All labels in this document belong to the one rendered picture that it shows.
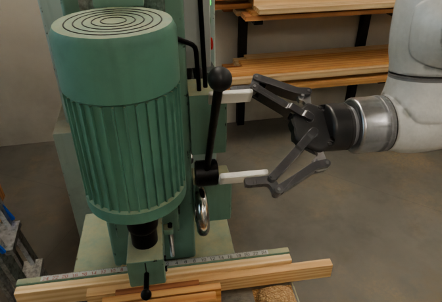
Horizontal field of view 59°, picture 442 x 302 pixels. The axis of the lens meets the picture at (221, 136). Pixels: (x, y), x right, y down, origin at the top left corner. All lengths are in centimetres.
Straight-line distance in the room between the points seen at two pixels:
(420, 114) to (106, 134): 46
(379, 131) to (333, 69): 231
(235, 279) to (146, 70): 55
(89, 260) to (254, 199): 154
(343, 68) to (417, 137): 233
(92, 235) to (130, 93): 77
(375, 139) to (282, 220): 183
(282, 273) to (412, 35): 57
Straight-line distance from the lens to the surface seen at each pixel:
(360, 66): 303
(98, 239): 123
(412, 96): 64
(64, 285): 94
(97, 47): 51
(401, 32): 64
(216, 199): 95
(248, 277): 92
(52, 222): 258
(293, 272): 94
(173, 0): 76
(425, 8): 62
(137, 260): 78
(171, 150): 61
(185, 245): 109
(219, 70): 53
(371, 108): 63
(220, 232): 120
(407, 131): 65
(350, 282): 219
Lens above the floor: 165
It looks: 32 degrees down
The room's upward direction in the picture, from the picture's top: straight up
